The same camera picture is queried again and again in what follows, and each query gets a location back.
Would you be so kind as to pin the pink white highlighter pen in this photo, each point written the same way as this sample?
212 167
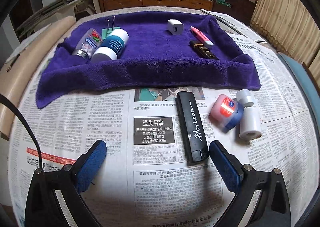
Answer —
201 37

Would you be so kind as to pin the black Horizon case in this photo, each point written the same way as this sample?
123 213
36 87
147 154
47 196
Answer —
192 131

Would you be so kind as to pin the newspaper on table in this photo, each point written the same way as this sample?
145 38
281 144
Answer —
288 142

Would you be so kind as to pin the clear hand sanitizer tube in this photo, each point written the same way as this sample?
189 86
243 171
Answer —
88 44

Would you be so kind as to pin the purple towel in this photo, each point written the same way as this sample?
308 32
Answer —
152 58

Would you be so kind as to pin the pink vaseline jar blue lid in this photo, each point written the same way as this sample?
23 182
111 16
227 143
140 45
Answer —
226 113

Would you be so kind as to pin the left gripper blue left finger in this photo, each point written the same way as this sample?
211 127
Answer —
88 164

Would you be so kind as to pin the white usb charger cube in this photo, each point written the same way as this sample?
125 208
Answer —
175 27

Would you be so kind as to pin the green binder clip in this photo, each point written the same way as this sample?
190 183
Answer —
110 27

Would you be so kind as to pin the beige curtain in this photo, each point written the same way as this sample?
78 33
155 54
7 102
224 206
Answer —
290 29

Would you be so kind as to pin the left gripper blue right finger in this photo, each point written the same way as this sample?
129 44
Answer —
228 166

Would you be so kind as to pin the blue white cream bottle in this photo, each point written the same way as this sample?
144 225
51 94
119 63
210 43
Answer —
111 47

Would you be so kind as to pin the stacked folded boards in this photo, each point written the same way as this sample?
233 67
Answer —
44 13

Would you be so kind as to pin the folded newspaper far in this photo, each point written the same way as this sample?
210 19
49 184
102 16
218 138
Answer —
236 25

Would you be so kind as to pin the wooden tv cabinet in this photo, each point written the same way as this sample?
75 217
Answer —
155 0

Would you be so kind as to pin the teal chair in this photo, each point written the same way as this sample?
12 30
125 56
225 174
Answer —
307 85

